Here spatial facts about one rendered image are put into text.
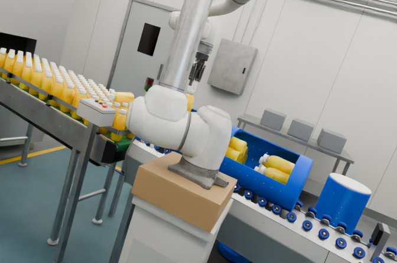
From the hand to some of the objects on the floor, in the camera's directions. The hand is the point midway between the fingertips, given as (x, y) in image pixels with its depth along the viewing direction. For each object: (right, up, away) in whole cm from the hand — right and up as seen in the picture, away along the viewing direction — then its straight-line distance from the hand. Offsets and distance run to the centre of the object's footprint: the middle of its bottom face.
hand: (192, 86), depth 170 cm
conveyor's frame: (-130, -89, +71) cm, 173 cm away
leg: (-56, -122, +26) cm, 137 cm away
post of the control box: (-88, -113, +18) cm, 145 cm away
